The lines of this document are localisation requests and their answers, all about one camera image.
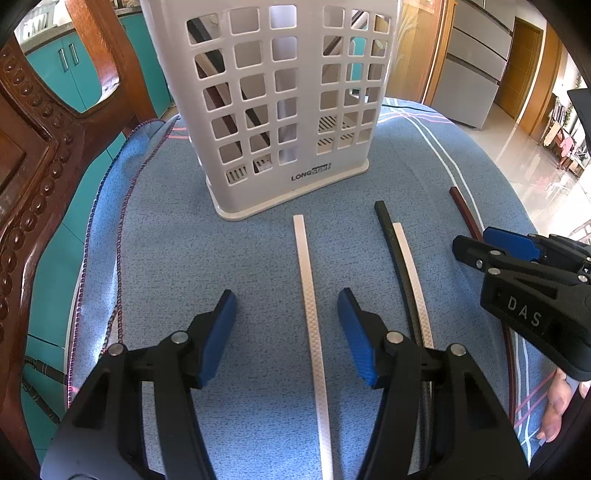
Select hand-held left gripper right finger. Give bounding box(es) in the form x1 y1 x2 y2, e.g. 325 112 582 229
337 287 532 480

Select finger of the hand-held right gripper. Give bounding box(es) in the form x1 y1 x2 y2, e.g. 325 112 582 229
483 226 591 278
451 234 579 288

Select person's right hand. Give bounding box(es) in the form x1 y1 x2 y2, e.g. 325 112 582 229
537 368 581 445

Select blue striped towel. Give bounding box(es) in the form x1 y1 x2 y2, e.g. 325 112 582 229
65 97 560 480

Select teal base cabinets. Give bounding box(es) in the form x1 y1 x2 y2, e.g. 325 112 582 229
22 10 177 118

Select brown wooden door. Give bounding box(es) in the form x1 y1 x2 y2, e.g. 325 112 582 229
495 17 546 124

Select chairs draped with clothes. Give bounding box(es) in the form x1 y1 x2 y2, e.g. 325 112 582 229
539 92 591 177

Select grey refrigerator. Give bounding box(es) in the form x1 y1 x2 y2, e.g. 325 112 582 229
431 0 516 131

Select black flat screen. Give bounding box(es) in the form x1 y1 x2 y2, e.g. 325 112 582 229
567 88 591 154

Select wood framed glass door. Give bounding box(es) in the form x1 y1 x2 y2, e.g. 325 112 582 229
382 0 456 110

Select teal side cabinet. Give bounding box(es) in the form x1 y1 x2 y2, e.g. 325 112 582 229
25 122 127 418

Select carved wooden chair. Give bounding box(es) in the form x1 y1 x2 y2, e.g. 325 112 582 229
0 0 172 464

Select white plastic utensil basket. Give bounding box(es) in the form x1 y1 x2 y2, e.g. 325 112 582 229
139 0 402 223

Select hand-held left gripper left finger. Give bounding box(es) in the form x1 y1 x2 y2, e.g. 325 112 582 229
39 289 238 480

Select white chopstick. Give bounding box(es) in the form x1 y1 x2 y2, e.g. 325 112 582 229
293 214 336 480
392 222 435 350

